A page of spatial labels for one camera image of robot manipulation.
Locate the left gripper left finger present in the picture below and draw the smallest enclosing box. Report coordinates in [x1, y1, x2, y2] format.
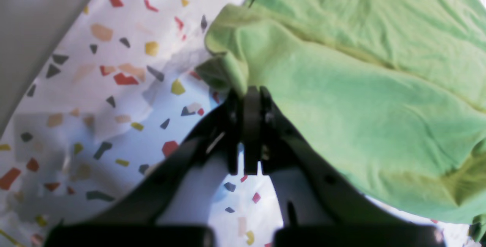
[45, 92, 253, 247]

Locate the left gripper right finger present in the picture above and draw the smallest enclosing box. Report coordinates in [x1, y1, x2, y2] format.
[253, 87, 445, 247]

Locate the green t-shirt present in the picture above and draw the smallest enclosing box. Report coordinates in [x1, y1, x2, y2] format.
[196, 0, 486, 241]

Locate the terrazzo patterned tablecloth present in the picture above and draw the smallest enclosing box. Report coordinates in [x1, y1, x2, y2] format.
[1, 0, 480, 247]

